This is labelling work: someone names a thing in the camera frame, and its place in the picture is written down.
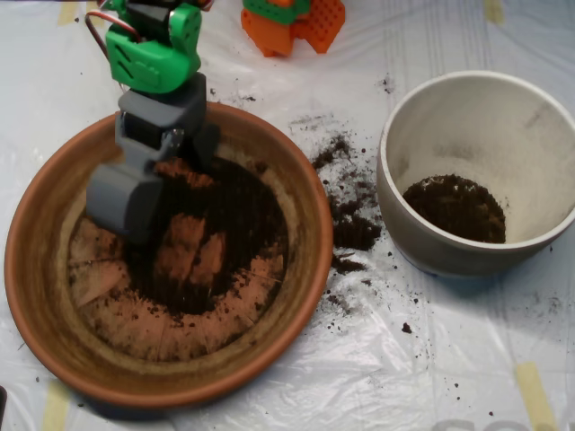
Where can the white ceramic pot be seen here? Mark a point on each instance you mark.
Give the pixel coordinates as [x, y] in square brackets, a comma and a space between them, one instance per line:
[449, 260]

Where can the dark soil heap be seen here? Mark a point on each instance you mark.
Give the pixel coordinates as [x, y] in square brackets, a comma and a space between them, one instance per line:
[242, 202]

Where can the green orange robot arm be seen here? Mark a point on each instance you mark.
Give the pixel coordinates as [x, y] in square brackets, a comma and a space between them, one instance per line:
[148, 63]

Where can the beige masking tape strip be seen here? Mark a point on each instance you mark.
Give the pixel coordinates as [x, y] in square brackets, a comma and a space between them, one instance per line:
[56, 408]
[95, 5]
[493, 11]
[67, 11]
[534, 395]

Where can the terracotta plant saucer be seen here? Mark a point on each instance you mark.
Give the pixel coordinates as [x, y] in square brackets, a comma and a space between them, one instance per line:
[45, 292]

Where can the clear plastic cover sheet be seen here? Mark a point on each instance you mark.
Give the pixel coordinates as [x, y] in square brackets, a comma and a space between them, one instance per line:
[471, 350]

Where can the small dark maroon crumb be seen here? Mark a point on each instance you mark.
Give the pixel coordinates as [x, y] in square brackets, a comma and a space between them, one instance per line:
[406, 328]

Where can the dark object at edge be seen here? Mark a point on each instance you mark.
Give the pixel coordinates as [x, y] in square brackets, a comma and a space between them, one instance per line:
[2, 404]

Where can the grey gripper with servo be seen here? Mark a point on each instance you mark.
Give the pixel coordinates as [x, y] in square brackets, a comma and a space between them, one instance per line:
[163, 109]

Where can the spilled soil patch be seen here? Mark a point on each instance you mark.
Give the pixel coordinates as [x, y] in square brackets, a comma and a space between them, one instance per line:
[355, 233]

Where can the dark soil layer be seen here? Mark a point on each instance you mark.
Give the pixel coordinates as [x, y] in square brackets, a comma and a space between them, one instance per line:
[458, 215]

